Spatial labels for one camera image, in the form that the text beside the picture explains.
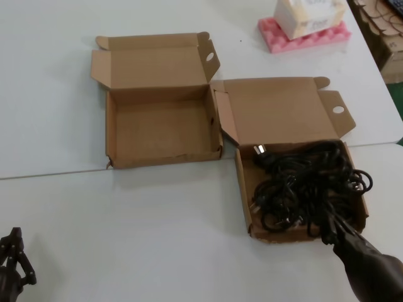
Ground pink foam block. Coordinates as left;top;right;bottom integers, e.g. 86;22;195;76
258;17;352;54

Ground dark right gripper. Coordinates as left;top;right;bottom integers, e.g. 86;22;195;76
332;216;403;302

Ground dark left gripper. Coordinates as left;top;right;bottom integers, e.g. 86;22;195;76
0;226;37;302

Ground white carton box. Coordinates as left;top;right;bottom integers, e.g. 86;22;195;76
272;0;349;41

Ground stack of flat cardboard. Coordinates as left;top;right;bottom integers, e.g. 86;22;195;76
349;0;403;83

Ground empty brown cardboard box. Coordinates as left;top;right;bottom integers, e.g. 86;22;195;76
90;30;224;171

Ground brown cardboard box with cords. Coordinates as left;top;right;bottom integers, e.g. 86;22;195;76
210;76;369;245

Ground tangled black power cords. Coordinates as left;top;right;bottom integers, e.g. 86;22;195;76
253;140;374;245

